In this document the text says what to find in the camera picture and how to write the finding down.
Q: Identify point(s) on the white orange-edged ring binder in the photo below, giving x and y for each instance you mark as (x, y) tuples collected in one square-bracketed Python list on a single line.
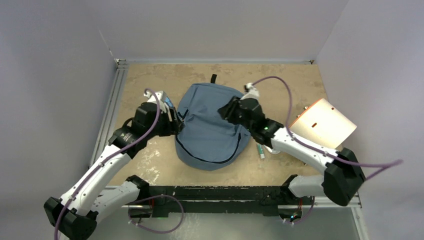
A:
[(323, 124)]

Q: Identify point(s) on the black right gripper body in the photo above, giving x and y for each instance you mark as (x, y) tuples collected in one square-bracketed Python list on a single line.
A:
[(233, 114)]

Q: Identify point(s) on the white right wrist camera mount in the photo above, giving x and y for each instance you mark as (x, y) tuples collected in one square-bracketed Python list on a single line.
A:
[(250, 91)]

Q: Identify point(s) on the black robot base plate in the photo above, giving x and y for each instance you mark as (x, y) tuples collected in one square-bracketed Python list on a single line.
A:
[(269, 201)]

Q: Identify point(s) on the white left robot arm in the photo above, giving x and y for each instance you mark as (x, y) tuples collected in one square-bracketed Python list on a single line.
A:
[(78, 211)]

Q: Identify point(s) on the light blue scissors blister pack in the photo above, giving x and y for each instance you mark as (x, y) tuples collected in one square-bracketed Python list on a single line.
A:
[(272, 151)]

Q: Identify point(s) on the aluminium frame rails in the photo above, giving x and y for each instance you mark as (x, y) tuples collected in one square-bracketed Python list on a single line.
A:
[(158, 163)]

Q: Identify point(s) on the light blue capped highlighter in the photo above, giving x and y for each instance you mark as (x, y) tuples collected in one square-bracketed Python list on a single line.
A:
[(169, 102)]

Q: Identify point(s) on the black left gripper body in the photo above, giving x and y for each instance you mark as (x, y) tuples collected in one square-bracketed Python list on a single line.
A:
[(164, 127)]

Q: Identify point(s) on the green white glue stick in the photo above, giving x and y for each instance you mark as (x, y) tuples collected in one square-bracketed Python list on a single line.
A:
[(260, 151)]

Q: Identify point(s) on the blue fabric backpack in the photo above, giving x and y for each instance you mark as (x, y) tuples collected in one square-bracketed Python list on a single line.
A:
[(207, 142)]

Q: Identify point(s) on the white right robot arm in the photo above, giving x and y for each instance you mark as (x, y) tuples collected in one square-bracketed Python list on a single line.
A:
[(340, 175)]

